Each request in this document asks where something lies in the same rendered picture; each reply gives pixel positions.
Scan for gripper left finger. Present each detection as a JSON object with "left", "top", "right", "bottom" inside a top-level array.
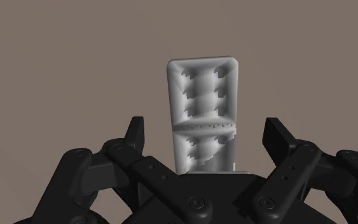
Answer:
[{"left": 13, "top": 116, "right": 214, "bottom": 224}]

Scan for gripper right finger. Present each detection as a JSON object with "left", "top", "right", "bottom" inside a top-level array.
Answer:
[{"left": 252, "top": 117, "right": 358, "bottom": 224}]

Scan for white ribbed rectangular tray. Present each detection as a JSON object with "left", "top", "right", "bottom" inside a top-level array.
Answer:
[{"left": 166, "top": 56, "right": 239, "bottom": 175}]

